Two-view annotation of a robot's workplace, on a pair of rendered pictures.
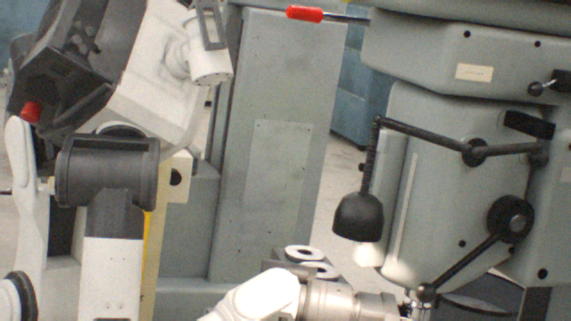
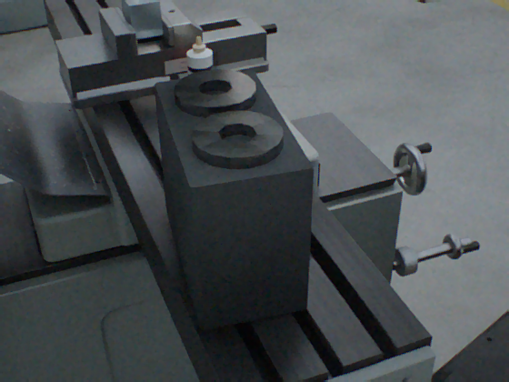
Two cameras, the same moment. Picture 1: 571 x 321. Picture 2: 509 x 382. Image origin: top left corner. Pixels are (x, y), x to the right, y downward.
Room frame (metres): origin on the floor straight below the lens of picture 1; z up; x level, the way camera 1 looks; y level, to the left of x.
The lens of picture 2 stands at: (2.31, -0.02, 1.52)
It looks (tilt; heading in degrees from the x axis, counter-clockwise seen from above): 35 degrees down; 184
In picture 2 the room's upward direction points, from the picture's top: 1 degrees counter-clockwise
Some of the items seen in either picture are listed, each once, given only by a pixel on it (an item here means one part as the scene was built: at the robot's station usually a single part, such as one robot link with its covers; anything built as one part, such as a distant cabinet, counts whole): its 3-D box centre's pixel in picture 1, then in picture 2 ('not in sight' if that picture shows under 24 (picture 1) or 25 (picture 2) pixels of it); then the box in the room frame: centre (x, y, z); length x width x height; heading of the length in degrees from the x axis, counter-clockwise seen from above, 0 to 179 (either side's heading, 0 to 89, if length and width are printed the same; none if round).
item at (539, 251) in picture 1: (538, 190); not in sight; (1.33, -0.43, 1.47); 0.24 x 0.19 x 0.26; 25
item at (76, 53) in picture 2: not in sight; (161, 43); (1.17, -0.25, 1.01); 0.35 x 0.15 x 0.11; 116
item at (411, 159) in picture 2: not in sight; (395, 173); (1.03, 0.20, 0.66); 0.16 x 0.12 x 0.12; 115
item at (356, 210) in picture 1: (359, 213); not in sight; (1.11, -0.12, 1.44); 0.07 x 0.07 x 0.06
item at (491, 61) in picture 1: (492, 56); not in sight; (1.26, -0.29, 1.68); 0.34 x 0.24 x 0.10; 115
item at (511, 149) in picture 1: (509, 149); not in sight; (1.04, -0.29, 1.58); 0.17 x 0.01 x 0.01; 137
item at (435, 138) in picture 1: (428, 135); not in sight; (1.04, -0.18, 1.58); 0.17 x 0.01 x 0.01; 43
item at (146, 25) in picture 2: not in sight; (142, 14); (1.19, -0.28, 1.07); 0.06 x 0.05 x 0.06; 26
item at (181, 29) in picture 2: not in sight; (174, 21); (1.16, -0.23, 1.05); 0.12 x 0.06 x 0.04; 26
